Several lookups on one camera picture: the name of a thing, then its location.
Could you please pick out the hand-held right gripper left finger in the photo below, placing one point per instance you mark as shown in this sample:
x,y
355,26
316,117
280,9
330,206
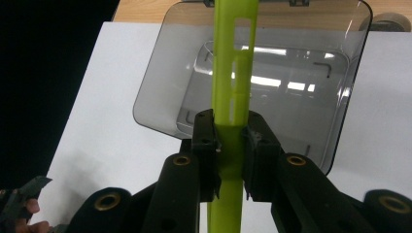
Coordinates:
x,y
204,142

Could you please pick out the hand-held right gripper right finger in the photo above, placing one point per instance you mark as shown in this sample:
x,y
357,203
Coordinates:
x,y
260,155

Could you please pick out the clear grey plastic lidded box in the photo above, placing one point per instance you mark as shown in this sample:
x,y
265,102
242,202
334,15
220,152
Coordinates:
x,y
291,113

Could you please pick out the grey round stand base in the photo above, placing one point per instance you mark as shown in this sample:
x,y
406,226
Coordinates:
x,y
387,22

